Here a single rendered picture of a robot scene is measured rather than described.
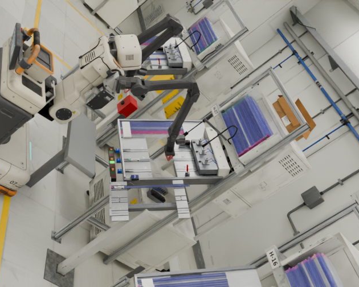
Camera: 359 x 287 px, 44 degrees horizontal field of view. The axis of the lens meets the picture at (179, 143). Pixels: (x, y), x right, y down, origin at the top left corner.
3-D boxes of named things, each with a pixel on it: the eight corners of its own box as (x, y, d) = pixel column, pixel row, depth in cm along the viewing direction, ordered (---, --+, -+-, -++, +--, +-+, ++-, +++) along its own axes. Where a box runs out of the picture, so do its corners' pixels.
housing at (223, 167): (215, 183, 326) (219, 168, 317) (202, 140, 363) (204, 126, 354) (226, 183, 328) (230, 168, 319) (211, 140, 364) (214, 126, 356)
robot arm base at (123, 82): (115, 70, 272) (119, 82, 263) (129, 71, 274) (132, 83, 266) (114, 82, 277) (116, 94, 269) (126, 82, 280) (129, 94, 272)
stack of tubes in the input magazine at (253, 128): (238, 156, 314) (269, 134, 306) (220, 113, 352) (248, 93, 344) (247, 164, 322) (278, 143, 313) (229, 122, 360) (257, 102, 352)
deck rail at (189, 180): (123, 186, 309) (123, 180, 305) (123, 184, 311) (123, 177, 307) (221, 184, 325) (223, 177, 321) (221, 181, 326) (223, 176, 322)
